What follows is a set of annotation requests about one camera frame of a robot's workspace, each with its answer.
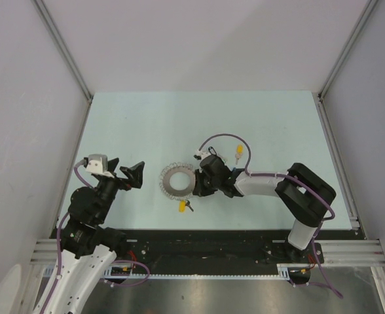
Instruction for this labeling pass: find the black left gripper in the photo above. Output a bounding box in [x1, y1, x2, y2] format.
[96, 157, 144, 222]

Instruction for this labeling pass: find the yellow tag key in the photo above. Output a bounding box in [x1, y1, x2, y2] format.
[178, 200, 194, 213]
[235, 145, 244, 165]

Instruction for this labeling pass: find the metal disc with keyrings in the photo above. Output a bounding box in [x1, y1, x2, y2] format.
[159, 162, 195, 201]

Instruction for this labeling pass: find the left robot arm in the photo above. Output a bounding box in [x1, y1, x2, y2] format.
[33, 154, 145, 313]

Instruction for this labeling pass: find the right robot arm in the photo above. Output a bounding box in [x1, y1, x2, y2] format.
[192, 154, 337, 262]

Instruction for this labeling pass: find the black tag key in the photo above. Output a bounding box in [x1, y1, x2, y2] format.
[208, 146, 217, 156]

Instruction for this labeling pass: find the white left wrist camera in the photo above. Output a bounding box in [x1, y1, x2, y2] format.
[85, 154, 110, 176]

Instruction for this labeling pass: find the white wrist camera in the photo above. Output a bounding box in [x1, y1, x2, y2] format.
[193, 149, 211, 160]
[85, 154, 110, 176]

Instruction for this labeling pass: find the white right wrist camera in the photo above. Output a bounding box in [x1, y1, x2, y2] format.
[193, 149, 211, 160]

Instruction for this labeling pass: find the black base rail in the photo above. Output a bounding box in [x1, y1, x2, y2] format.
[50, 228, 365, 274]

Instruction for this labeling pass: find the white slotted cable duct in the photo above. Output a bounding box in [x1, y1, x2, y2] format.
[103, 264, 311, 281]

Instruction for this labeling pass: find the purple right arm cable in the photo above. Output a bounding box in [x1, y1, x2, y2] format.
[200, 132, 344, 299]

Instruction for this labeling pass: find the aluminium frame post left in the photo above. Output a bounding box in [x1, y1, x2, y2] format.
[31, 0, 93, 104]

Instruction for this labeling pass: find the aluminium frame post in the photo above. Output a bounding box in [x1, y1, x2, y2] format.
[31, 0, 93, 104]
[317, 0, 381, 101]

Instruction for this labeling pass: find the aluminium frame post right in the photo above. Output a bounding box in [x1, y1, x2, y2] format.
[317, 0, 381, 101]

